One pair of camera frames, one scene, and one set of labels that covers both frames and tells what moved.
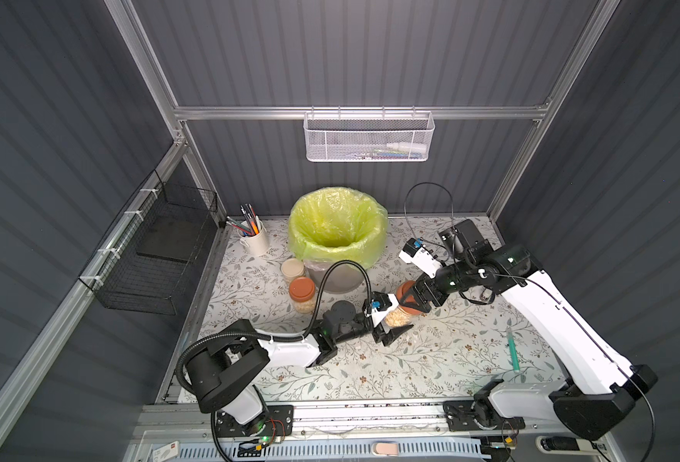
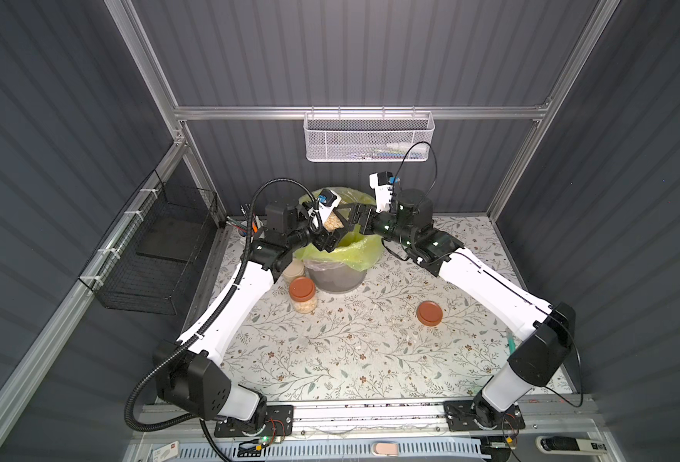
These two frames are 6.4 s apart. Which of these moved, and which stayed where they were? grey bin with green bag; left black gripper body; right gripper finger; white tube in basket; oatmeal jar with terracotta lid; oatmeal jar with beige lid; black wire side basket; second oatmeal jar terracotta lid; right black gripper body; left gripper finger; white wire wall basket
Moved: oatmeal jar with terracotta lid; right black gripper body; left black gripper body; left gripper finger; right gripper finger
Stayed: white tube in basket; oatmeal jar with beige lid; grey bin with green bag; black wire side basket; second oatmeal jar terracotta lid; white wire wall basket
